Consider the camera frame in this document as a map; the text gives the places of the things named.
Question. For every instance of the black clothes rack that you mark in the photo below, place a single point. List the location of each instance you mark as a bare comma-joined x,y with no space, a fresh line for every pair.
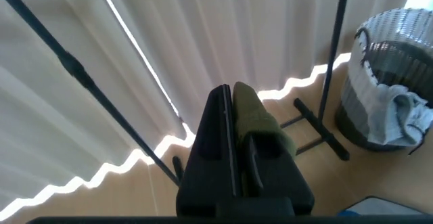
78,71

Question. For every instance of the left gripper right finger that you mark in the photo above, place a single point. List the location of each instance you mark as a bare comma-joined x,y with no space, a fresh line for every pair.
274,180

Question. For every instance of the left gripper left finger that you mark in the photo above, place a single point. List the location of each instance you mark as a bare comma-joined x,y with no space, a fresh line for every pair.
209,170

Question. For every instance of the green shirt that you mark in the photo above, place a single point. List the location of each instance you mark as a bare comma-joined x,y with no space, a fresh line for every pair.
252,115

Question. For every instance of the white laundry basket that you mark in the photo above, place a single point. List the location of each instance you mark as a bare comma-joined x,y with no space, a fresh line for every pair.
362,82

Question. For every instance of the pale grey shorts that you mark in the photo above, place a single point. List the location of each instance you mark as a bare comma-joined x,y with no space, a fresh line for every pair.
392,115

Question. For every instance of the beige curtain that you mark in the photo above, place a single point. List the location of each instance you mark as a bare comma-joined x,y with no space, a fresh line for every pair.
220,31

